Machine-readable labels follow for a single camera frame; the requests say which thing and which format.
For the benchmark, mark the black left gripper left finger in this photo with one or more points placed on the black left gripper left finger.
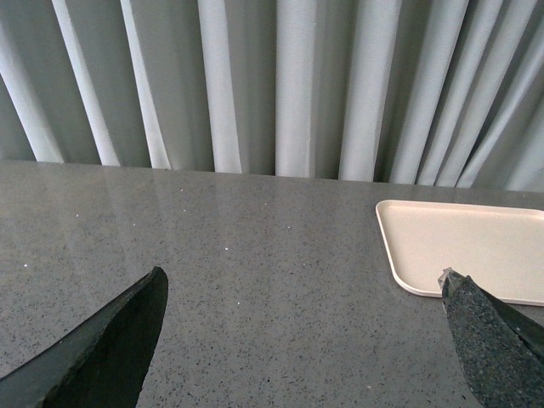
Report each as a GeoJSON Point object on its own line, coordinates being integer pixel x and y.
{"type": "Point", "coordinates": [102, 362]}

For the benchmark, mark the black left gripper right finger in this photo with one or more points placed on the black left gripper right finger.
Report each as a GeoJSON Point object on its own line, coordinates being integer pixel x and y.
{"type": "Point", "coordinates": [500, 349]}

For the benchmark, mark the cream rectangular plastic tray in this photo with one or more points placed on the cream rectangular plastic tray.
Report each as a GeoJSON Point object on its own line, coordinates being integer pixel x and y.
{"type": "Point", "coordinates": [500, 248]}

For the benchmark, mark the grey pleated curtain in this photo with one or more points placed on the grey pleated curtain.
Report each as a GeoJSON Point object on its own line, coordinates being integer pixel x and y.
{"type": "Point", "coordinates": [437, 93]}

